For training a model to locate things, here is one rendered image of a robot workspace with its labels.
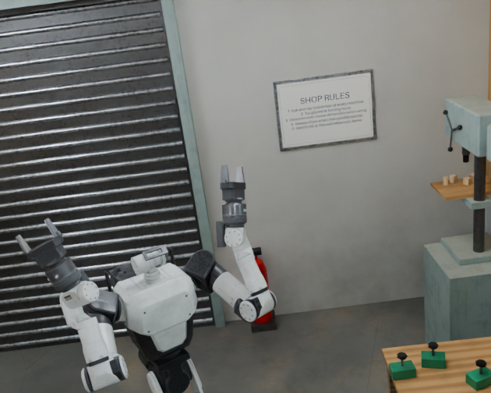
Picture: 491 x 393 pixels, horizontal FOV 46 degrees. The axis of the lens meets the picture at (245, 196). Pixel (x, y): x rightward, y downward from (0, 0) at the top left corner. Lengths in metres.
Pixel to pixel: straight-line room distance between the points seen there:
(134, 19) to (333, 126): 1.42
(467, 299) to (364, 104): 1.37
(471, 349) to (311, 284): 1.52
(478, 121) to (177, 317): 1.78
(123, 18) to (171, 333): 2.14
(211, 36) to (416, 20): 1.27
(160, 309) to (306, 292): 2.32
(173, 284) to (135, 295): 0.14
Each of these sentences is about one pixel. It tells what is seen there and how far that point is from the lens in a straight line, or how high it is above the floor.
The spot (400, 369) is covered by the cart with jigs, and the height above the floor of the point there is 0.58.
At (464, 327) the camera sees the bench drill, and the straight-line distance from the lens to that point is 3.54.
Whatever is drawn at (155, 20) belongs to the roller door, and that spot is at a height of 2.17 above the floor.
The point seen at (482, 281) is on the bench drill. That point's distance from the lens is 3.42.
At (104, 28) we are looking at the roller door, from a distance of 3.76.
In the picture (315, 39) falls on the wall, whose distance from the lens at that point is 3.76.
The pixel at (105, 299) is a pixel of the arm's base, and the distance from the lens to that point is 2.11.
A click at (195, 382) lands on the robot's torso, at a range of 2.39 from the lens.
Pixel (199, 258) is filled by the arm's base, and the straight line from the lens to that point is 2.22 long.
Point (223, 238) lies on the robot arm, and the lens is 2.10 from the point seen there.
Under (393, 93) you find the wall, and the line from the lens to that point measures 3.92.
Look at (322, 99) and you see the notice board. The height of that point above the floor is 1.56.
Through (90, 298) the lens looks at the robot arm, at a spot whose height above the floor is 1.49.
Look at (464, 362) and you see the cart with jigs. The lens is 3.04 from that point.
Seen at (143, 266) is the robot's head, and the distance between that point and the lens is 2.09.
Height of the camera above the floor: 2.35
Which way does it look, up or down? 21 degrees down
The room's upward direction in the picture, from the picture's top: 8 degrees counter-clockwise
